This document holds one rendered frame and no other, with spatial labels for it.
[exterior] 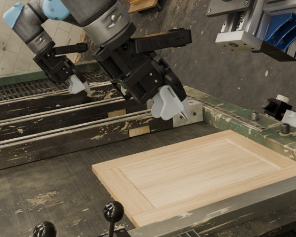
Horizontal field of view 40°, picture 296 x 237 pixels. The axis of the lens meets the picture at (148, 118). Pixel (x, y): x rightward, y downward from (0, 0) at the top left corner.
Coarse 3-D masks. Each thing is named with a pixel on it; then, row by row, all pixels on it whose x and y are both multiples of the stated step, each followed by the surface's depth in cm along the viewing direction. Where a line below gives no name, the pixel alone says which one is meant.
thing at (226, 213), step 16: (256, 192) 92; (272, 192) 92; (288, 192) 92; (208, 208) 88; (224, 208) 87; (240, 208) 87; (256, 208) 89; (272, 208) 91; (160, 224) 84; (176, 224) 83; (192, 224) 83; (208, 224) 84; (224, 224) 86
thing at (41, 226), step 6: (42, 222) 66; (48, 222) 66; (36, 228) 65; (42, 228) 65; (48, 228) 65; (54, 228) 66; (36, 234) 65; (42, 234) 65; (48, 234) 65; (54, 234) 66
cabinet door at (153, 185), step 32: (128, 160) 120; (160, 160) 119; (192, 160) 117; (224, 160) 115; (256, 160) 113; (288, 160) 111; (128, 192) 102; (160, 192) 101; (192, 192) 100; (224, 192) 98
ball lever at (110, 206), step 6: (108, 204) 70; (114, 204) 70; (120, 204) 70; (108, 210) 69; (114, 210) 69; (120, 210) 70; (108, 216) 69; (114, 216) 69; (120, 216) 70; (114, 222) 70; (108, 234) 76; (114, 234) 78
